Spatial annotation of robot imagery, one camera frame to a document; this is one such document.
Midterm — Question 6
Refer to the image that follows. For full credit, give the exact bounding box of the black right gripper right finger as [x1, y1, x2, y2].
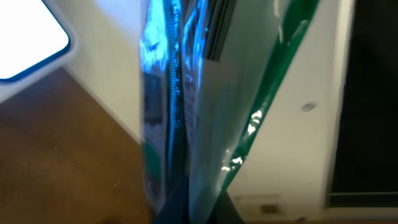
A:
[211, 193, 245, 224]

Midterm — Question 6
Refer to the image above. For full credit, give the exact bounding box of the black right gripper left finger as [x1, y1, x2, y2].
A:
[152, 177, 190, 224]

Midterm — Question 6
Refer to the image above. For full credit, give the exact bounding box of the green 3M gloves packet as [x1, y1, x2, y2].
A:
[139, 0, 318, 223]

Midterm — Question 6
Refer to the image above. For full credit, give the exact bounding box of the white barcode scanner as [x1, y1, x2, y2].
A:
[1, 0, 78, 103]

